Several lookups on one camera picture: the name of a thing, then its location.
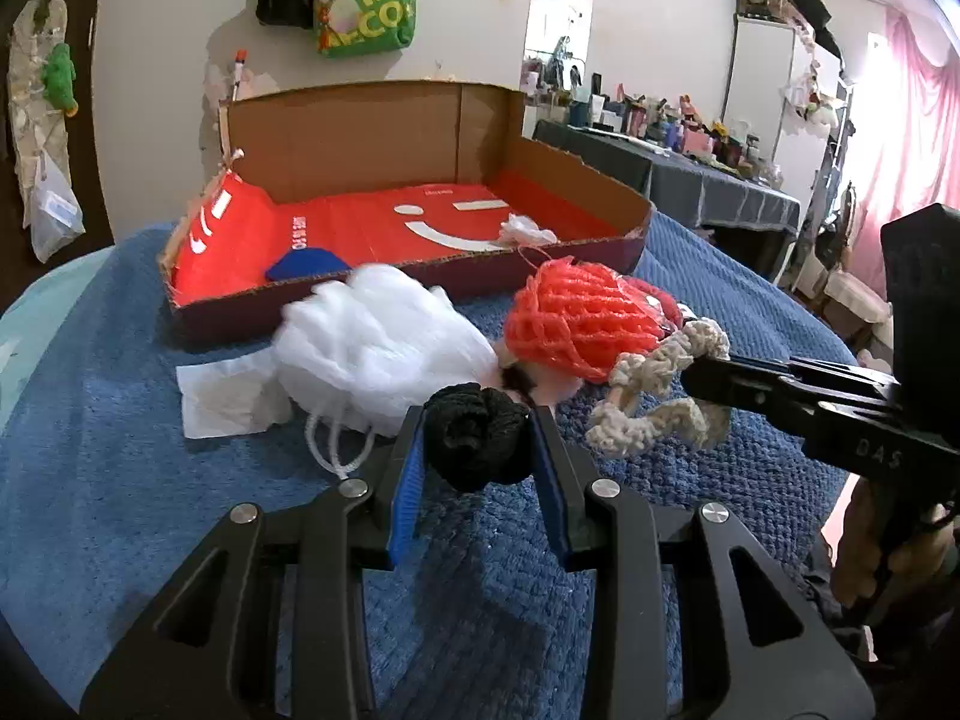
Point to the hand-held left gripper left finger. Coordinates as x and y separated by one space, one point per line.
409 484

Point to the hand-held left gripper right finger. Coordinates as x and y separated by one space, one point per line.
553 487

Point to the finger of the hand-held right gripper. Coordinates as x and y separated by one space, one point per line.
750 388
840 382

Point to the black scrunchie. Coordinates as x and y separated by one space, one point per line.
472 435

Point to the round cream powder puff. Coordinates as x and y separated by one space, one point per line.
544 388

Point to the cream crochet piece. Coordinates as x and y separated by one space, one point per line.
652 427

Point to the white mesh bath pouf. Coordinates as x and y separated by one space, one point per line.
375 345

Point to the red foam fruit net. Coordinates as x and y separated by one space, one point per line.
577 322

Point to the cardboard box with red lining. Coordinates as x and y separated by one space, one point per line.
375 142

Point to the person's right hand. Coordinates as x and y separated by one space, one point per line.
855 547

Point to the white tissue sheet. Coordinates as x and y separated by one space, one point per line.
225 397

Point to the table with dark cloth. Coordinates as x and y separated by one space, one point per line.
675 180

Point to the pink curtain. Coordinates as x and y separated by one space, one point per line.
915 135

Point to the blue cloth piece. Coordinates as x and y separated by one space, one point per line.
307 266

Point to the small white crumpled piece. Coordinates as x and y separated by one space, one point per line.
525 231

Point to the blue textured blanket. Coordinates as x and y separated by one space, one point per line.
150 502

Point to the row of bottles and toys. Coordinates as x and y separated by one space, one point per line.
660 124

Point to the white refrigerator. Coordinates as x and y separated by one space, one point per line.
765 90

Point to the black bag on wardrobe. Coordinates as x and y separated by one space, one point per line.
795 4

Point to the white marker pen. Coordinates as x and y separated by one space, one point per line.
240 75

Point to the hanging clear plastic bags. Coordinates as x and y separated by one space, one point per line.
49 195

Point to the green plush toy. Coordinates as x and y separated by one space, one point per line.
60 79

